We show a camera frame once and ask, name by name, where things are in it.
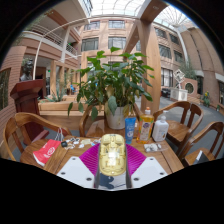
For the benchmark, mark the red paper bag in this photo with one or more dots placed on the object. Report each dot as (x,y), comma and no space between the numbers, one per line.
(46,151)

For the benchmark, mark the yellow detergent bottle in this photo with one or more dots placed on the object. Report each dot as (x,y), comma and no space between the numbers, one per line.
(145,128)

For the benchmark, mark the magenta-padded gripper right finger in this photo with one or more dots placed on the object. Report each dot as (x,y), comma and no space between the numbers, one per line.
(148,170)

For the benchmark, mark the long wooden planter box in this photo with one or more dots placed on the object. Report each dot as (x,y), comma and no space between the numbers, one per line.
(56,108)

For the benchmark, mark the green potted plant white pot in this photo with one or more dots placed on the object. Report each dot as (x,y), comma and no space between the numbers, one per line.
(113,76)

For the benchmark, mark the small clear packet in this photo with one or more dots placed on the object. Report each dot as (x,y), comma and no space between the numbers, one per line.
(152,147)

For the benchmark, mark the white abstract sculpture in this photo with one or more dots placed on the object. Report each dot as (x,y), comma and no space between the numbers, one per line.
(179,78)

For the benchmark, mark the dark bust statue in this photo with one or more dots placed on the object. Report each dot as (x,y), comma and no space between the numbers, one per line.
(27,70)

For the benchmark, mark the yellow flowering potted plant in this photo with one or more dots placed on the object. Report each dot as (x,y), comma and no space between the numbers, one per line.
(206,99)

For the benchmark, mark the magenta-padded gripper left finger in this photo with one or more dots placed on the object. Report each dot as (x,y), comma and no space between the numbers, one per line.
(76,170)

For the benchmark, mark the black key fob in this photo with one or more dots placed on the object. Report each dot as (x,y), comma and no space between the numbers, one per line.
(64,144)

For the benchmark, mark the black notebook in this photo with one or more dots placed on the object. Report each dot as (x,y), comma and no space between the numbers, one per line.
(202,157)

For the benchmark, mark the yellow computer mouse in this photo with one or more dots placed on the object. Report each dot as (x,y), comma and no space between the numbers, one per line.
(112,155)

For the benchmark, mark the white pump bottle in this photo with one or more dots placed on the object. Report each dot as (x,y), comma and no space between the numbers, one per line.
(160,130)

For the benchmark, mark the blue tube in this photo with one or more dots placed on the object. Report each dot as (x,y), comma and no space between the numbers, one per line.
(130,130)

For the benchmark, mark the dark red wooden pedestal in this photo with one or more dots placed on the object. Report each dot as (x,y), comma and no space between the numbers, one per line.
(26,100)

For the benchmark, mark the small beige card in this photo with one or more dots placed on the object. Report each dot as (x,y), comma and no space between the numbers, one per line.
(86,142)

